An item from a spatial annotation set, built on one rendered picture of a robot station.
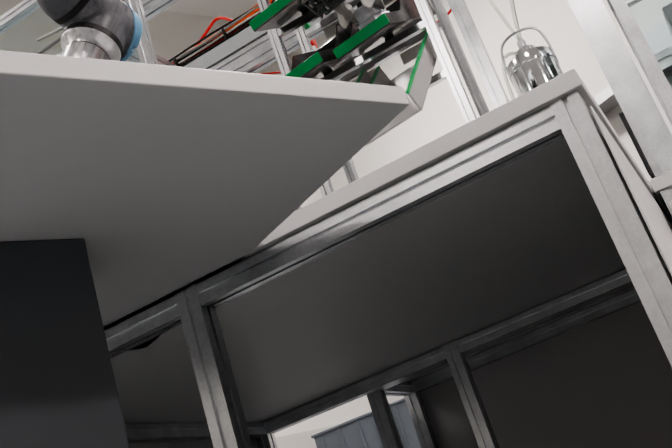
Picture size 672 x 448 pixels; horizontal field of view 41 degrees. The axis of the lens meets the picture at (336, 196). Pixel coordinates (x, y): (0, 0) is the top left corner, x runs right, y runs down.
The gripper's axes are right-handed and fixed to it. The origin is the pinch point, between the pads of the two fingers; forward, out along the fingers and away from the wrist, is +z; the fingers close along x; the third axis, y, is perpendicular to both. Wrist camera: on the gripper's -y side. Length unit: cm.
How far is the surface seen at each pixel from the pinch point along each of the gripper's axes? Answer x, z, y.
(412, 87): 5.8, 6.0, 21.0
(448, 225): -5.8, 28.3, 33.9
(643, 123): -1, 110, -44
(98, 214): -11, -38, 65
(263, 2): -27.2, -7.0, -19.2
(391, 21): 4.1, 2.0, 5.2
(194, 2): -399, 157, -477
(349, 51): -5.6, 0.5, 7.2
